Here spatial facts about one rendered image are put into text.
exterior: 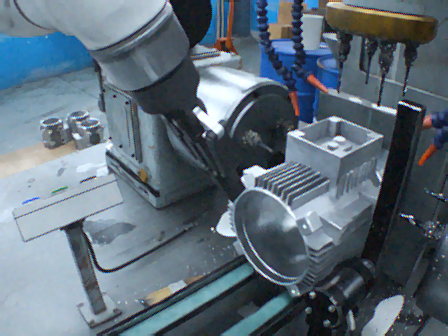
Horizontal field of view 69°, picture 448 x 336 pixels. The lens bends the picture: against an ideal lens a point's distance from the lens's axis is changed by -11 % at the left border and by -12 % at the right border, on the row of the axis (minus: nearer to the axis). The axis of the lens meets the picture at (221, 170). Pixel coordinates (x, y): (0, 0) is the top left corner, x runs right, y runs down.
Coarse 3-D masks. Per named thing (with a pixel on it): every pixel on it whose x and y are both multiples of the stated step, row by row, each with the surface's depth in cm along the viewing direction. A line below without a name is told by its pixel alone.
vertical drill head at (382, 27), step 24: (360, 0) 47; (384, 0) 45; (408, 0) 44; (336, 24) 49; (360, 24) 46; (384, 24) 44; (408, 24) 43; (432, 24) 44; (336, 48) 54; (384, 48) 47; (408, 48) 53; (384, 72) 49; (408, 72) 55
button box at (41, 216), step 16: (112, 176) 56; (64, 192) 52; (80, 192) 53; (96, 192) 55; (112, 192) 56; (32, 208) 49; (48, 208) 50; (64, 208) 52; (80, 208) 53; (96, 208) 54; (16, 224) 48; (32, 224) 49; (48, 224) 50; (64, 224) 51
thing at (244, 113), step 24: (216, 72) 78; (240, 72) 78; (216, 96) 72; (240, 96) 69; (264, 96) 72; (288, 96) 77; (240, 120) 70; (264, 120) 75; (288, 120) 80; (240, 144) 72; (240, 168) 75; (264, 168) 81
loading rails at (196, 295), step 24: (240, 264) 63; (192, 288) 56; (216, 288) 57; (240, 288) 60; (264, 288) 65; (144, 312) 52; (168, 312) 53; (192, 312) 54; (216, 312) 58; (240, 312) 62; (264, 312) 53; (288, 312) 52
